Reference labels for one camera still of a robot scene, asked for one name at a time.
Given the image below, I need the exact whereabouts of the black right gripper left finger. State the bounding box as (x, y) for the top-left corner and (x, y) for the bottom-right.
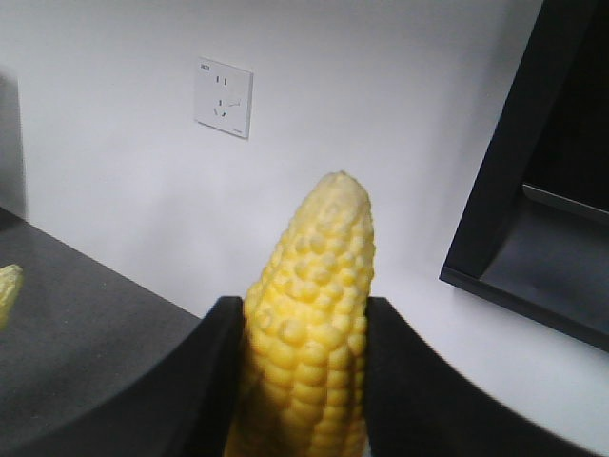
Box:
(12, 296), (243, 456)

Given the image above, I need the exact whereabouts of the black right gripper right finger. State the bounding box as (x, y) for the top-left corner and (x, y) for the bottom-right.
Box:
(364, 297), (591, 456)

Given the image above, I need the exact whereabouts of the yellow corn cob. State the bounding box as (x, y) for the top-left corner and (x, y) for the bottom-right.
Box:
(0, 264), (24, 329)
(225, 171), (375, 456)

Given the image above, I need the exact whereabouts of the white wall socket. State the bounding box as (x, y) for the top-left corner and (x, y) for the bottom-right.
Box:
(193, 57), (254, 139)

